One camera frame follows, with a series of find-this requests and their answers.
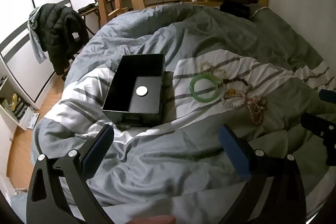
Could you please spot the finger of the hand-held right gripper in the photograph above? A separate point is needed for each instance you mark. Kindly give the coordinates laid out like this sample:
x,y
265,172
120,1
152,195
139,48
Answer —
x,y
319,125
328,96

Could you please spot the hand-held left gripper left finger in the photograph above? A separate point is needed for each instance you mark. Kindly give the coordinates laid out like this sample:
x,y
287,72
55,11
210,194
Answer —
x,y
96,151

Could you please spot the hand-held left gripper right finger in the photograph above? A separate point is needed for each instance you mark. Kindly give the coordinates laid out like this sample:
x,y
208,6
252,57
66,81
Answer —
x,y
233,153

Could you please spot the green jade bangle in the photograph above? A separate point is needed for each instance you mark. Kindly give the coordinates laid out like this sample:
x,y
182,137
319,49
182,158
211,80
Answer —
x,y
194,93

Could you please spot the black rectangular box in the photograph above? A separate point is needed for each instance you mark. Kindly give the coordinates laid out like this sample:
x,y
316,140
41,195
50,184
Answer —
x,y
136,66

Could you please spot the person's left hand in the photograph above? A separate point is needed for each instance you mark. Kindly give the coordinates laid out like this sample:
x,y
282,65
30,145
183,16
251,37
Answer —
x,y
157,220

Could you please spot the grey white striped duvet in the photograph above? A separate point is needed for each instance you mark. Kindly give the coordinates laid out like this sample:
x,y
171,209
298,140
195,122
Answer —
x,y
157,161

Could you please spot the white bathroom scale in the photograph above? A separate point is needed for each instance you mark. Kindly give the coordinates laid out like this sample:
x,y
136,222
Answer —
x,y
32,121

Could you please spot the grey bed sheet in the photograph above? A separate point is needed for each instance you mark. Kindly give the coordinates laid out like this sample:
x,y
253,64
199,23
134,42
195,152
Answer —
x,y
283,37

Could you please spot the white round disc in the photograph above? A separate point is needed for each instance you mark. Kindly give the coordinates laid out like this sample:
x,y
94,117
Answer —
x,y
141,91

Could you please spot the white open shelf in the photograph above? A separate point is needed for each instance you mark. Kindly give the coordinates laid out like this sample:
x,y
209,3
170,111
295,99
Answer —
x,y
13,106

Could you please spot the black office chair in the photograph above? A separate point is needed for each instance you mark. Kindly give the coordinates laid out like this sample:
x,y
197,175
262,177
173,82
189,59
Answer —
x,y
76,43

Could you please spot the light blue shirt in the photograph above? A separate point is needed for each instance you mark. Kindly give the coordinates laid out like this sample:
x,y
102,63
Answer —
x,y
35,43

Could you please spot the black cloth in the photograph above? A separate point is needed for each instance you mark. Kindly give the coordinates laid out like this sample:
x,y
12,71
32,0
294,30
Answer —
x,y
236,10

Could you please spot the black puffer jacket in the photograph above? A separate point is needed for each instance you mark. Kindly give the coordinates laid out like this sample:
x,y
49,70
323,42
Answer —
x,y
59,29

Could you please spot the wooden folding table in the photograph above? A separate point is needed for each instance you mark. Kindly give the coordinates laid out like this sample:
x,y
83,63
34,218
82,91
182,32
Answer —
x,y
89,10

